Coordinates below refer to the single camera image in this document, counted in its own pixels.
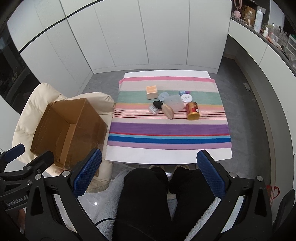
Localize red gold tin can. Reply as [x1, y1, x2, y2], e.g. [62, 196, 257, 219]
[185, 102, 200, 121]

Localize beige makeup sponge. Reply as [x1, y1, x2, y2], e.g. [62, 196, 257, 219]
[161, 104, 174, 120]

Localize grey fleece blanket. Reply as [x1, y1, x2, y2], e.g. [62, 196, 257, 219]
[90, 169, 221, 240]

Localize cream padded chair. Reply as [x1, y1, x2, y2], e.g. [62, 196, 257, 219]
[12, 83, 115, 193]

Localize brown cardboard box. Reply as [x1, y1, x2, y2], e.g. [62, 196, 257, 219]
[31, 98, 107, 169]

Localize striped colourful cloth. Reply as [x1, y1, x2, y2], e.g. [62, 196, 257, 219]
[107, 76, 232, 150]

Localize black trousers legs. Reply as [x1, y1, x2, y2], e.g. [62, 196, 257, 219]
[112, 166, 215, 240]

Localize black glass panel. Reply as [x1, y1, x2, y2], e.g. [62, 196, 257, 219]
[1, 31, 40, 113]

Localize white round compact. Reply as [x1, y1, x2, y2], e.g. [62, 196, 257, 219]
[181, 93, 193, 103]

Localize translucent square container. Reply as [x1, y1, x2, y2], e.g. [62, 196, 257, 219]
[164, 95, 185, 113]

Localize blue purple small tube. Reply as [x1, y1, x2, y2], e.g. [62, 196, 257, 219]
[179, 91, 190, 95]

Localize black round puff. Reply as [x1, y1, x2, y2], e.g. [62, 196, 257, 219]
[152, 101, 163, 110]

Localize light blue round case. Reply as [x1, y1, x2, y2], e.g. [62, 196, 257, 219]
[158, 92, 170, 101]

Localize orange beige cube box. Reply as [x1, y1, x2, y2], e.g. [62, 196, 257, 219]
[146, 85, 159, 100]

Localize white tall bottle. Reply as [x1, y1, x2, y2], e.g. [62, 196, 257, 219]
[254, 9, 264, 33]

